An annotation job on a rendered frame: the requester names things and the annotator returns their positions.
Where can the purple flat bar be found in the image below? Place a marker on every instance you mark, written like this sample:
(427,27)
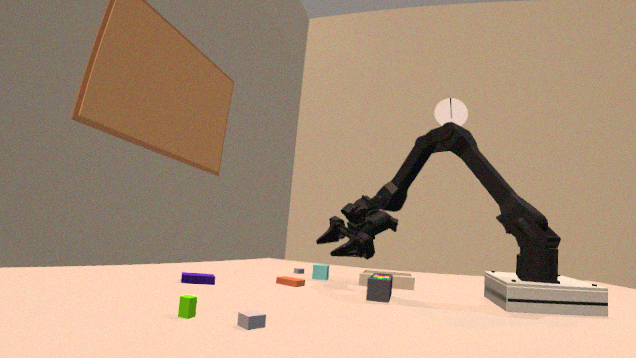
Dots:
(198,278)

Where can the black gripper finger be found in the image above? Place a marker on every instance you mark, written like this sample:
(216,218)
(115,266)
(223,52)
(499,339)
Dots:
(330,235)
(349,249)

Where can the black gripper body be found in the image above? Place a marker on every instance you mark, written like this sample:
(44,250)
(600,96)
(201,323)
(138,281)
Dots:
(366,235)

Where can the light teal cube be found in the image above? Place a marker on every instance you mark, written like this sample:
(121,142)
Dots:
(320,272)

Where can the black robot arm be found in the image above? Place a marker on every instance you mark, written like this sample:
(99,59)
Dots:
(537,261)

